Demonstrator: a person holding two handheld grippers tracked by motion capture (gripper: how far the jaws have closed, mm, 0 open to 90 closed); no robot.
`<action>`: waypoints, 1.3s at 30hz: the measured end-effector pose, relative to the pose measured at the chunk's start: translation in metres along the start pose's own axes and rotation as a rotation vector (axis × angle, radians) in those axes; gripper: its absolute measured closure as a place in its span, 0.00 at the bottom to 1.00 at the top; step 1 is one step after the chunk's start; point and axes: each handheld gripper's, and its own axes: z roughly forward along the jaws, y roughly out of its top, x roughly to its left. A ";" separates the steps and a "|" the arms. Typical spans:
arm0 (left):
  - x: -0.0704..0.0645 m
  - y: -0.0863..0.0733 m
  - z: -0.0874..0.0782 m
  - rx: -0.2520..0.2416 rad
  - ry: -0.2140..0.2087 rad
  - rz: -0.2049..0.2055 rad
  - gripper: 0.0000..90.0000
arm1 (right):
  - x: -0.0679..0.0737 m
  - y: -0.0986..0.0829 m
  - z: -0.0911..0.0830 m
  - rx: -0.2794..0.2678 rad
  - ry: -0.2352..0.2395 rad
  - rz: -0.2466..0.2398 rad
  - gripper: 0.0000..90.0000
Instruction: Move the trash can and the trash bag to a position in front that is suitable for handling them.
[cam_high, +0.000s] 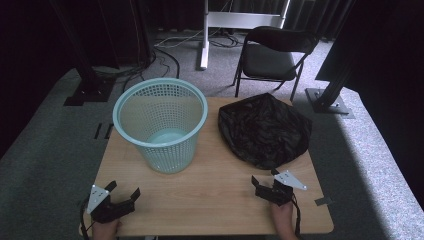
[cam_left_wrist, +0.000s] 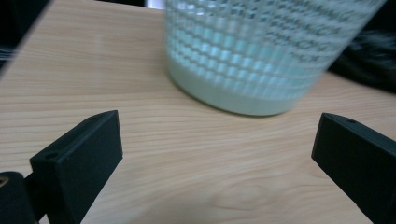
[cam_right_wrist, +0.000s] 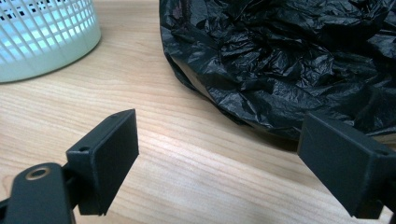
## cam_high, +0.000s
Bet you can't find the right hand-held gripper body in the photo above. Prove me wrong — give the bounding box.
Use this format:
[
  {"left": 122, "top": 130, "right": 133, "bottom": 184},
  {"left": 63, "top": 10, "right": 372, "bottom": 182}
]
[{"left": 254, "top": 170, "right": 308, "bottom": 207}]

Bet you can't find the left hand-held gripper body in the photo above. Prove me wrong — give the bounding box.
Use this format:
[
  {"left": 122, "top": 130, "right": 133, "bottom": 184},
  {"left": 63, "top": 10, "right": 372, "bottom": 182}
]
[{"left": 86, "top": 184, "right": 137, "bottom": 225}]

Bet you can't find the dark camouflage cloth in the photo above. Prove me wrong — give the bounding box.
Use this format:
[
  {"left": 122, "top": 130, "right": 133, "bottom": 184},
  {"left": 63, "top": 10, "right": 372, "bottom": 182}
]
[{"left": 217, "top": 92, "right": 314, "bottom": 171}]

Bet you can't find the light blue plastic mesh basket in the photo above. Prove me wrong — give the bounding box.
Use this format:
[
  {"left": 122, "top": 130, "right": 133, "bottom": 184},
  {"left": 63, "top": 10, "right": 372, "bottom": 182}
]
[{"left": 112, "top": 77, "right": 209, "bottom": 175}]

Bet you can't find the person's left hand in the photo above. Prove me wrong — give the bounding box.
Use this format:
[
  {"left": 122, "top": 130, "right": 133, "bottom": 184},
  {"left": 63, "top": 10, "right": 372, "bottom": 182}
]
[{"left": 91, "top": 218, "right": 123, "bottom": 240}]

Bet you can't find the person's right hand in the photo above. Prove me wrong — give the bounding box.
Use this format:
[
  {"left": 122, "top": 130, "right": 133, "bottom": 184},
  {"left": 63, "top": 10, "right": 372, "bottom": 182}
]
[{"left": 269, "top": 200, "right": 298, "bottom": 238}]

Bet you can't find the grey tape piece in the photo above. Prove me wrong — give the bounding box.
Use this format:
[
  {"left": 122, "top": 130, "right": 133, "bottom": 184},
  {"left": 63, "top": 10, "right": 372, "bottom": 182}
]
[{"left": 314, "top": 196, "right": 335, "bottom": 207}]

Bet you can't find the black metal stand with base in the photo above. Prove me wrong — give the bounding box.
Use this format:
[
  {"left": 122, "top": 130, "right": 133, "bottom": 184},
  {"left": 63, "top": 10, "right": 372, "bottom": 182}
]
[
  {"left": 304, "top": 0, "right": 357, "bottom": 120},
  {"left": 49, "top": 0, "right": 117, "bottom": 107}
]

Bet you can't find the black folding chair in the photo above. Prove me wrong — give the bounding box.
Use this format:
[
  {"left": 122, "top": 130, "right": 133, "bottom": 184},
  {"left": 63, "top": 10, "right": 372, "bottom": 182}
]
[{"left": 231, "top": 25, "right": 320, "bottom": 103}]

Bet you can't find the dark curtain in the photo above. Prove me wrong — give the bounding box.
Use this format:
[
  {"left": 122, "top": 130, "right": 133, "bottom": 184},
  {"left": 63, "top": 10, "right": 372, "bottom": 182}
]
[{"left": 96, "top": 0, "right": 158, "bottom": 68}]

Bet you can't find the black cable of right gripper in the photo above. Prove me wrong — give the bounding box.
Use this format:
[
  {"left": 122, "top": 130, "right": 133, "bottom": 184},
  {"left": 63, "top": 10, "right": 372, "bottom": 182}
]
[{"left": 291, "top": 194, "right": 303, "bottom": 240}]

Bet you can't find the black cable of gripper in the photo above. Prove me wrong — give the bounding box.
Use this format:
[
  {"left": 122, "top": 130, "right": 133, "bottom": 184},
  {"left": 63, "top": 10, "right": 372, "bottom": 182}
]
[
  {"left": 291, "top": 194, "right": 303, "bottom": 240},
  {"left": 79, "top": 198, "right": 95, "bottom": 240}
]

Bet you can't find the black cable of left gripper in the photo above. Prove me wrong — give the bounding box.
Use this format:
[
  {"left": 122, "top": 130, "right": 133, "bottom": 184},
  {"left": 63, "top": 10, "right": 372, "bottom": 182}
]
[{"left": 79, "top": 198, "right": 95, "bottom": 240}]

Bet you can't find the black floor cable bundle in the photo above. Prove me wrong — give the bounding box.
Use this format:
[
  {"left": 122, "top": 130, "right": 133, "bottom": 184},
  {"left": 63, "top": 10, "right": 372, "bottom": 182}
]
[{"left": 94, "top": 44, "right": 182, "bottom": 94}]

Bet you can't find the white metal desk frame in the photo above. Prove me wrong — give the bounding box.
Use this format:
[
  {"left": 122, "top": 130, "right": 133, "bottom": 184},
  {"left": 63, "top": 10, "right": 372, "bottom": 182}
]
[{"left": 199, "top": 0, "right": 292, "bottom": 71}]

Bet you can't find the white floor cable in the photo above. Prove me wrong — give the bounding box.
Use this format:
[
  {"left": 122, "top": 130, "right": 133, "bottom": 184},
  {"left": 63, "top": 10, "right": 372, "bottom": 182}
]
[{"left": 154, "top": 29, "right": 205, "bottom": 48}]

